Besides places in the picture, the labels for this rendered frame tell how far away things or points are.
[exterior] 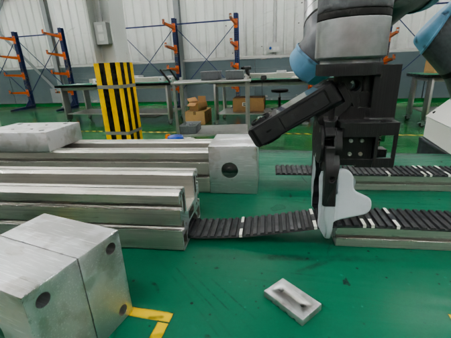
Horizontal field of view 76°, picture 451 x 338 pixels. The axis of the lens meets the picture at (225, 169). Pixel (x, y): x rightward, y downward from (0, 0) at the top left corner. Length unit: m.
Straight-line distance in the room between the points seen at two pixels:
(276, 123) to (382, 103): 0.12
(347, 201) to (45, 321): 0.32
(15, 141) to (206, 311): 0.53
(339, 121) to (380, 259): 0.18
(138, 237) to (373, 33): 0.36
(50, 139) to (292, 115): 0.49
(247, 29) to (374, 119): 7.82
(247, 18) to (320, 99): 7.85
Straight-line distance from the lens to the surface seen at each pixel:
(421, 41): 0.95
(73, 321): 0.29
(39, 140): 0.68
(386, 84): 0.37
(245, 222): 0.44
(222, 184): 0.56
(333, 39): 0.35
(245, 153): 0.53
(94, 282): 0.29
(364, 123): 0.35
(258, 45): 8.08
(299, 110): 0.35
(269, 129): 0.35
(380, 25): 0.35
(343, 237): 0.43
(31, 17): 11.20
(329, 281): 0.37
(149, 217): 0.40
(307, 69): 0.50
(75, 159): 0.67
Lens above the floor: 1.01
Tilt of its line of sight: 19 degrees down
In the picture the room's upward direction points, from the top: 2 degrees counter-clockwise
